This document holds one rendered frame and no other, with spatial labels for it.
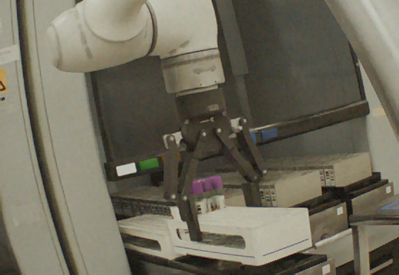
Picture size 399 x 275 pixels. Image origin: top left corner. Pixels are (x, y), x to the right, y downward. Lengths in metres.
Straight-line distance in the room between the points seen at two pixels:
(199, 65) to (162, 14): 0.10
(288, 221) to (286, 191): 0.52
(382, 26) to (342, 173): 1.15
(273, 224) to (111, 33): 0.35
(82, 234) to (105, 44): 0.47
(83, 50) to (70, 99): 0.35
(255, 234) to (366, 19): 0.58
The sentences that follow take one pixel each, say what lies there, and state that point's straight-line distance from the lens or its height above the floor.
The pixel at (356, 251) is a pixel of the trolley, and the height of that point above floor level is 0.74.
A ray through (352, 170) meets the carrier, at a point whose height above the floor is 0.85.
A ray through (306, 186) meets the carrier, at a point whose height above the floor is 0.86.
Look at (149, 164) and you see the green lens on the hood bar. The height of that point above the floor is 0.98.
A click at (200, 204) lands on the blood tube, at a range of 1.52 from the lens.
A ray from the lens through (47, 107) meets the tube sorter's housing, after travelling 1.63.
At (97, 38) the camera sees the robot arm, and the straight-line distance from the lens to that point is 1.29.
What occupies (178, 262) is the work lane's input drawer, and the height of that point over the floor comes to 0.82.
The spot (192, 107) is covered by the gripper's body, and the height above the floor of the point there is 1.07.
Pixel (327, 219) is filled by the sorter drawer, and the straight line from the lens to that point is 1.78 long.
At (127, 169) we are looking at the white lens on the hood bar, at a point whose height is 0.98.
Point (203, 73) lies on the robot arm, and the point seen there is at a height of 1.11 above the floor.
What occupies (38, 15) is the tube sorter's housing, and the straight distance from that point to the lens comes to 1.64.
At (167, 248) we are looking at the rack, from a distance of 1.57.
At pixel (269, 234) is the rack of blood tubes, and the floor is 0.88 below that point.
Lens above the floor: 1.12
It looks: 3 degrees down
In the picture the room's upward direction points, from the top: 12 degrees counter-clockwise
